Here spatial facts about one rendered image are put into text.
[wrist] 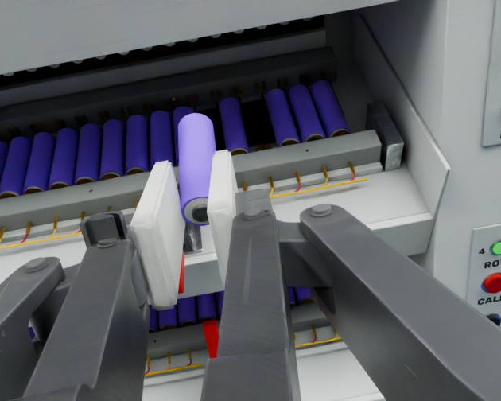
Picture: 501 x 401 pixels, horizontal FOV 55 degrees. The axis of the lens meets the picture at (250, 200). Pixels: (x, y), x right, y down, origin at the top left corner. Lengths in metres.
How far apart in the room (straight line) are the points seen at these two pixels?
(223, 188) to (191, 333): 0.35
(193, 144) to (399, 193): 0.19
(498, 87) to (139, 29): 0.21
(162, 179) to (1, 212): 0.24
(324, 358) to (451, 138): 0.25
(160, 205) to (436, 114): 0.22
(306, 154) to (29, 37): 0.20
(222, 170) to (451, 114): 0.19
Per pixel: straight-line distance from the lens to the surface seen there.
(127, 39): 0.29
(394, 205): 0.36
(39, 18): 0.29
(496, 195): 0.37
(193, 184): 0.21
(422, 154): 0.36
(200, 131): 0.24
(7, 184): 0.42
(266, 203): 0.16
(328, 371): 0.49
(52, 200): 0.39
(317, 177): 0.37
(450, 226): 0.37
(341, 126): 0.39
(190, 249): 0.35
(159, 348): 0.49
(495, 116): 0.34
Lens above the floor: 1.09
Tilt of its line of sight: 31 degrees down
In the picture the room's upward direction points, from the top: 10 degrees counter-clockwise
